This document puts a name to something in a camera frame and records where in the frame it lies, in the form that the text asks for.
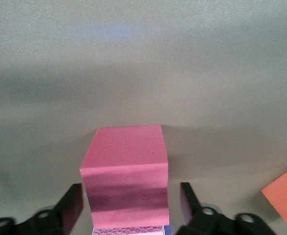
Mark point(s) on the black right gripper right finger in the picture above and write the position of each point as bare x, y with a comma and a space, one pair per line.
206, 222

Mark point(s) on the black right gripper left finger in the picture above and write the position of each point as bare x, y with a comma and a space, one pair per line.
60, 218

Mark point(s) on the purple foam cube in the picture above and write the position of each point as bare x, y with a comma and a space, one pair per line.
168, 230

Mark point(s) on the pink foam cube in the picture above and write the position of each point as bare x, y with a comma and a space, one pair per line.
128, 231

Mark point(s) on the red foam cube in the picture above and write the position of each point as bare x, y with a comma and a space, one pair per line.
126, 166

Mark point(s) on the orange foam cube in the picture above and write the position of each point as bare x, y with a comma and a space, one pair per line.
283, 200

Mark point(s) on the brown paper table cover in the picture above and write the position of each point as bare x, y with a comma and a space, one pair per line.
143, 73

